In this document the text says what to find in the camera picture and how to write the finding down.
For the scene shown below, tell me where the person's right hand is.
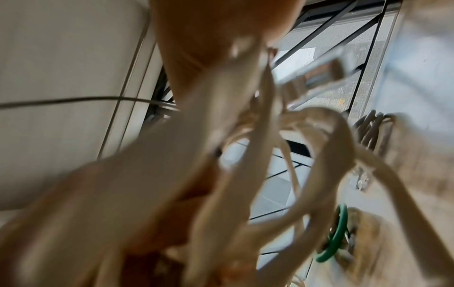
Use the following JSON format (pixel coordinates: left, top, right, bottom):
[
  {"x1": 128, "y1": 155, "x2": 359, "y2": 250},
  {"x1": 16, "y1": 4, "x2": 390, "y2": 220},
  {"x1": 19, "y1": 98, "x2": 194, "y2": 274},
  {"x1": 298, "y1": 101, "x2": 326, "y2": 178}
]
[{"x1": 119, "y1": 0, "x2": 306, "y2": 287}]

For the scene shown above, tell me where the bundle of white cables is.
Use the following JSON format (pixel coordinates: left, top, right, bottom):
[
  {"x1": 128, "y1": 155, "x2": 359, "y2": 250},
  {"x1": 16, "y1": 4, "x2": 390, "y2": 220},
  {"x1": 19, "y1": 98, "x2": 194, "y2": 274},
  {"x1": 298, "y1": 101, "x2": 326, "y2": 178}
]
[{"x1": 0, "y1": 36, "x2": 437, "y2": 287}]

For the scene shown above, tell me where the beige twine roll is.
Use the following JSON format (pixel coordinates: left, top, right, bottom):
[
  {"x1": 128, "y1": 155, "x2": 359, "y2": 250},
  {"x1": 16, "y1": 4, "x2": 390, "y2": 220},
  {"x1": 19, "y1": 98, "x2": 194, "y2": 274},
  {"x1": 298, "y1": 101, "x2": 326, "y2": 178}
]
[{"x1": 339, "y1": 207, "x2": 393, "y2": 271}]

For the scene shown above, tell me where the dark metal window frame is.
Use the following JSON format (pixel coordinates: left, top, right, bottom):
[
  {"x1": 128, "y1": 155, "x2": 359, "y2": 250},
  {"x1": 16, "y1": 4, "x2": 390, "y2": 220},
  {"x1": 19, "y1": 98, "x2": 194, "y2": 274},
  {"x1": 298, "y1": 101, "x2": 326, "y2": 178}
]
[{"x1": 150, "y1": 0, "x2": 403, "y2": 118}]

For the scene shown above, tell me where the thin grey wire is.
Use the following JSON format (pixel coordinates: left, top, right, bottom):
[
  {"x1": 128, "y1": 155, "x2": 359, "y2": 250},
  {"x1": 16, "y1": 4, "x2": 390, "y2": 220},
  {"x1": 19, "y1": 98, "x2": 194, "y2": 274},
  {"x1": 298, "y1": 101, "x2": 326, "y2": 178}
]
[{"x1": 0, "y1": 96, "x2": 180, "y2": 111}]

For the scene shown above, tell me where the grey cable coil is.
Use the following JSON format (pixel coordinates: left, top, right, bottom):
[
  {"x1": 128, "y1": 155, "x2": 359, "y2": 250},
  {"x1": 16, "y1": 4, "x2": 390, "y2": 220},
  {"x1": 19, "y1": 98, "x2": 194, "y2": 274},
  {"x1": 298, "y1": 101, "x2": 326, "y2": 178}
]
[{"x1": 352, "y1": 109, "x2": 397, "y2": 153}]

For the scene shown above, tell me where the small clear cable plug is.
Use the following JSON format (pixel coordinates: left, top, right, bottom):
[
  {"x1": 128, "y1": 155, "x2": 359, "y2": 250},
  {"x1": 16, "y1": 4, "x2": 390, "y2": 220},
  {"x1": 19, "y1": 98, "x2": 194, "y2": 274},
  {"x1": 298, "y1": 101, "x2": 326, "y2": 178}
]
[{"x1": 353, "y1": 165, "x2": 375, "y2": 192}]

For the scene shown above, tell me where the green cable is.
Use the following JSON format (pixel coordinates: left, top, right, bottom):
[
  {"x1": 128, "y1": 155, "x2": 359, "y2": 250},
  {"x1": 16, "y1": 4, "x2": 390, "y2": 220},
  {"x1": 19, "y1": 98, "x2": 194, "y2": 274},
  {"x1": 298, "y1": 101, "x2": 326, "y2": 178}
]
[{"x1": 315, "y1": 203, "x2": 351, "y2": 263}]

